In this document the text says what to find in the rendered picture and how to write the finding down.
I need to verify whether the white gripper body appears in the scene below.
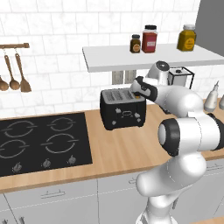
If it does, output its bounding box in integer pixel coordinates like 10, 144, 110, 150
129, 76, 146, 97

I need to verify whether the red jar black lid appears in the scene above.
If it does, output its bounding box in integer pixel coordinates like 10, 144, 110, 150
141, 24, 159, 54

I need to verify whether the wooden dining counter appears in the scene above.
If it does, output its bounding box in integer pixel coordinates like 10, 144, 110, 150
191, 216, 224, 224

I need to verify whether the white wall shelf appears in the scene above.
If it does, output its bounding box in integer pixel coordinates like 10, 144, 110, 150
81, 43, 224, 74

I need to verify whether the grey cupboard door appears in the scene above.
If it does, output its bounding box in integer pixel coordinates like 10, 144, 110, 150
97, 186, 151, 224
11, 192, 100, 224
170, 170, 224, 224
0, 193, 17, 224

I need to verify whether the hob knob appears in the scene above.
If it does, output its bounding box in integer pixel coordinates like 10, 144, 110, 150
41, 158, 53, 169
11, 162, 22, 173

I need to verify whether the wooden spoon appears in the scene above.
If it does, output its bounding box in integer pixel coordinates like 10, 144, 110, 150
0, 74, 10, 92
3, 54, 21, 91

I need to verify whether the black toaster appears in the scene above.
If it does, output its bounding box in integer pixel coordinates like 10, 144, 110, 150
99, 87, 147, 131

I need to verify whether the grey wall cupboard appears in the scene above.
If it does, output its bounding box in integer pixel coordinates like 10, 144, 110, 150
194, 0, 224, 58

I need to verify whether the yellow jar white lid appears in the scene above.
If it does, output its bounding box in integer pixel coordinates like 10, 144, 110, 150
176, 24, 198, 53

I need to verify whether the black hob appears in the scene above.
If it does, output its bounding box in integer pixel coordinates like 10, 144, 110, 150
0, 112, 94, 179

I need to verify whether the wooden utensil rail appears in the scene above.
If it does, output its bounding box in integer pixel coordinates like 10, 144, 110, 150
0, 42, 31, 50

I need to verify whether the grey pointed bottle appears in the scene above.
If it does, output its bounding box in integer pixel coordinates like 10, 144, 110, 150
203, 80, 221, 113

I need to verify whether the grey drawer front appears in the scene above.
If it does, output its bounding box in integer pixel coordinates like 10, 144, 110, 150
3, 178, 99, 210
204, 157, 224, 178
97, 171, 147, 196

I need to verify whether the wooden spatula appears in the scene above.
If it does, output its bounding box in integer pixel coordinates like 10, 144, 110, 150
14, 52, 32, 94

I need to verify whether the small dark spice jar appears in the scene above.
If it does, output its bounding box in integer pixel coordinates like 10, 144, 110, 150
129, 33, 142, 54

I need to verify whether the grey wall outlet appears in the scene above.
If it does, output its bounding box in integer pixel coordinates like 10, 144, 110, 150
111, 70, 124, 86
124, 69, 137, 84

